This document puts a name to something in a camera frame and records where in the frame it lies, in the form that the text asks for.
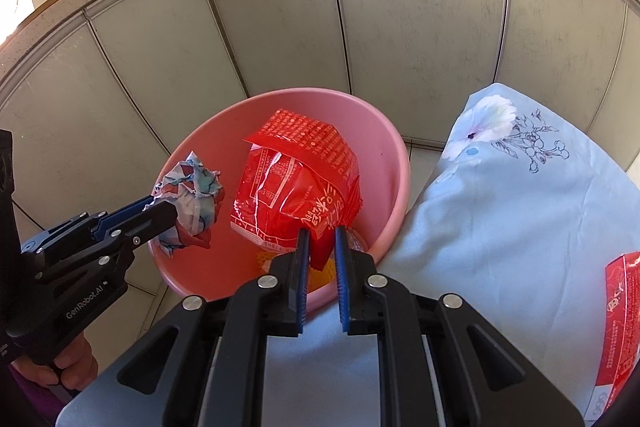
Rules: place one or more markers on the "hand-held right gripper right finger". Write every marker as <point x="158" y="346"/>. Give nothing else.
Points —
<point x="342" y="287"/>

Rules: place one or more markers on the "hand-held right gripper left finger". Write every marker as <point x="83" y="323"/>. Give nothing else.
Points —
<point x="304" y="287"/>

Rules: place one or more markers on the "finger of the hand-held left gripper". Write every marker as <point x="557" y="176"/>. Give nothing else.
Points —
<point x="125" y="214"/>
<point x="150" y="219"/>

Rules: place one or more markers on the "blue white wrapper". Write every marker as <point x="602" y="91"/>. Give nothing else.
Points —
<point x="197" y="192"/>

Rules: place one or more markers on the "red snack bag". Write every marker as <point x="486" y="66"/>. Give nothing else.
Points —
<point x="295" y="177"/>

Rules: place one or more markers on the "pink plastic basin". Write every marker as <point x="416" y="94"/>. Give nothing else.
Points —
<point x="360" y="127"/>

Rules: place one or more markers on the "person's left hand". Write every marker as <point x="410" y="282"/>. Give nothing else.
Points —
<point x="77" y="367"/>

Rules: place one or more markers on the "light blue floral cloth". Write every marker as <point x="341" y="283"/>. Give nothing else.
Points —
<point x="500" y="232"/>

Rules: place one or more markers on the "grey kitchen cabinet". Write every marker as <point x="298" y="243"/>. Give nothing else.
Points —
<point x="280" y="22"/>

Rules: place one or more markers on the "red white printed packet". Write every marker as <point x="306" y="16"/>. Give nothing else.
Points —
<point x="622" y="322"/>

